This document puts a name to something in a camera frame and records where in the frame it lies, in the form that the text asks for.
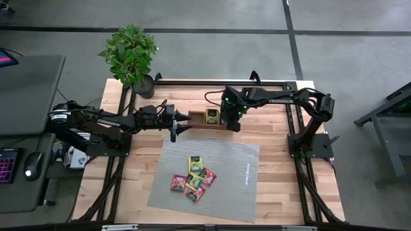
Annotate black cable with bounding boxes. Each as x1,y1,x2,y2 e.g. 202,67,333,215
56,88,71,104

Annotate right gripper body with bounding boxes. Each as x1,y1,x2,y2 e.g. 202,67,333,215
220,92,247,124

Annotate red strawberry tea sachet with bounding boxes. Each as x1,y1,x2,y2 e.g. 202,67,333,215
170,174,188,193
199,167,218,187
185,185,207,204

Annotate backlit black keyboard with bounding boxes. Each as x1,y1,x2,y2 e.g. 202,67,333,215
0,147,24,184

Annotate black plant pot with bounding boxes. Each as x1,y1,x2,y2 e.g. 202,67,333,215
132,74,155,99

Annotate wooden three-compartment tray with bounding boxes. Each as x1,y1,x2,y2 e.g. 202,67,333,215
187,110,232,131

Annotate lemon lime tea sachet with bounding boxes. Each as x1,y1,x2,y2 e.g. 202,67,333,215
204,108,221,125
188,155,204,174
185,173,204,192

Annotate grey woven placemat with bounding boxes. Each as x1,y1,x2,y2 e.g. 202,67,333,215
146,137,261,225

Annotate black aluminium table frame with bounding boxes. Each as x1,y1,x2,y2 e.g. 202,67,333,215
72,70,346,225

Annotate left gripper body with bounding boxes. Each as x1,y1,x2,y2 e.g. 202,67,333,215
157,103,177,126

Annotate dark metal cart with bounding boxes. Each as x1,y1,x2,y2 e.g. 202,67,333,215
354,81,411,189

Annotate white box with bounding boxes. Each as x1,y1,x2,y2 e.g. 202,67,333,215
69,146,89,169

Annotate grey desk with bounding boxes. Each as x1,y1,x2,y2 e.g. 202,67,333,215
0,54,67,214

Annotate silver frame bracket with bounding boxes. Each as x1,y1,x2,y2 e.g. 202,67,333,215
101,224,139,231
281,225,318,231

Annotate black computer mouse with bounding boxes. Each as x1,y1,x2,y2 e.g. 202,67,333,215
22,151,44,182

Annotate dark tablet screen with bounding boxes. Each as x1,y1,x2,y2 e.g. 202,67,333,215
0,47,19,68

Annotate green leafy plant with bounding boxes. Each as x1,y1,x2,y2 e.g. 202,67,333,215
98,24,159,89

